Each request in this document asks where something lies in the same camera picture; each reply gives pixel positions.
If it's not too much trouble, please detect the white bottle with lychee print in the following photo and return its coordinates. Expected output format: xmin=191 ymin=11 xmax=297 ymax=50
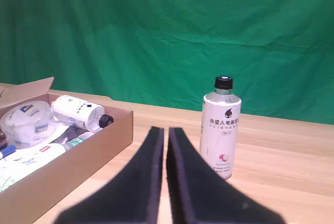
xmin=199 ymin=75 xmax=242 ymax=180

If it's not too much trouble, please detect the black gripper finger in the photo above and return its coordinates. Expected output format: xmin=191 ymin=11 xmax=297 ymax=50
xmin=53 ymin=126 xmax=165 ymax=224
xmin=166 ymin=127 xmax=288 ymax=224

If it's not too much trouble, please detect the green backdrop cloth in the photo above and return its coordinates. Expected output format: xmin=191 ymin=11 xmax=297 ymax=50
xmin=0 ymin=0 xmax=334 ymax=125

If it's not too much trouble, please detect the clear adhesive tape roll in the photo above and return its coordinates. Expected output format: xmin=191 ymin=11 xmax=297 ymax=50
xmin=0 ymin=100 xmax=57 ymax=150

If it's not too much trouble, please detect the clear bottle with butterfly label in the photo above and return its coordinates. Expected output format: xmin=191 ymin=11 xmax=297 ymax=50
xmin=0 ymin=132 xmax=95 ymax=193

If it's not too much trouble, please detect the white bottle with green logo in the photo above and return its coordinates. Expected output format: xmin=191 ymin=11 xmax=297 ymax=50
xmin=50 ymin=95 xmax=114 ymax=132

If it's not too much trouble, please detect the brown cardboard box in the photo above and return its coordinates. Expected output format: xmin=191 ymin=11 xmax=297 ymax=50
xmin=0 ymin=77 xmax=134 ymax=224

